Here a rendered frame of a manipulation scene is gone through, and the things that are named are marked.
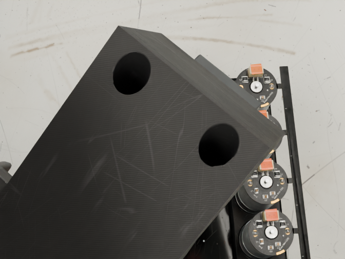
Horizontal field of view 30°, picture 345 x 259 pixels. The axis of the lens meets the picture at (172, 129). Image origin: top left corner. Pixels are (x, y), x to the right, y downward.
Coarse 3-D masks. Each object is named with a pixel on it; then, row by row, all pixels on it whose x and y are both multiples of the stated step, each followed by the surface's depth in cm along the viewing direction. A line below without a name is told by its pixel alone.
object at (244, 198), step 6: (264, 180) 36; (270, 180) 36; (264, 186) 36; (270, 186) 36; (240, 192) 38; (240, 198) 39; (246, 198) 37; (240, 204) 39; (246, 204) 38; (252, 204) 37; (258, 204) 36; (270, 204) 36; (246, 210) 39; (252, 210) 39; (258, 210) 38
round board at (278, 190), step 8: (280, 168) 36; (256, 176) 36; (272, 176) 36; (280, 176) 36; (256, 184) 36; (280, 184) 36; (248, 192) 36; (256, 192) 36; (264, 192) 36; (272, 192) 36; (280, 192) 36; (256, 200) 36; (264, 200) 36; (272, 200) 36
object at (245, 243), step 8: (248, 224) 36; (240, 232) 39; (264, 232) 35; (288, 232) 35; (240, 240) 39; (248, 240) 36; (248, 248) 37; (248, 256) 39; (256, 256) 38; (264, 256) 37
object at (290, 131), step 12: (288, 72) 38; (288, 84) 38; (288, 96) 37; (288, 108) 37; (288, 120) 37; (288, 132) 37; (288, 144) 37; (288, 180) 36; (300, 180) 36; (300, 192) 36; (300, 204) 36; (300, 216) 36; (300, 228) 35; (300, 240) 35; (300, 252) 35
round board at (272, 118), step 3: (270, 117) 37; (273, 117) 37; (273, 120) 37; (276, 120) 37; (276, 123) 37; (279, 123) 37; (279, 126) 37; (279, 144) 37; (276, 147) 37; (273, 150) 37; (270, 153) 36
